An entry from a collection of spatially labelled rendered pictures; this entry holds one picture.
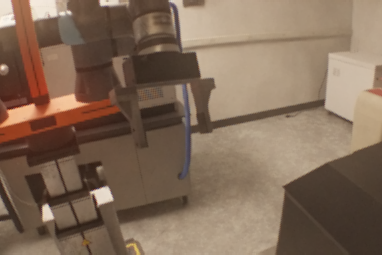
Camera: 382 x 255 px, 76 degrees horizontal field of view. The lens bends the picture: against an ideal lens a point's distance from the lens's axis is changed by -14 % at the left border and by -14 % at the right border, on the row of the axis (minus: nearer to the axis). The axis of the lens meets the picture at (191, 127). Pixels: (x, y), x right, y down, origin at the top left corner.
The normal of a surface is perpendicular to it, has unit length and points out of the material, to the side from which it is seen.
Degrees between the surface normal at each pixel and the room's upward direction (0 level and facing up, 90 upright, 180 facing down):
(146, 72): 67
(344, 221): 57
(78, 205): 90
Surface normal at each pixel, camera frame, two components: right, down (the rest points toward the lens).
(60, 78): 0.30, 0.37
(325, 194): -0.84, -0.33
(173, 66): 0.53, -0.10
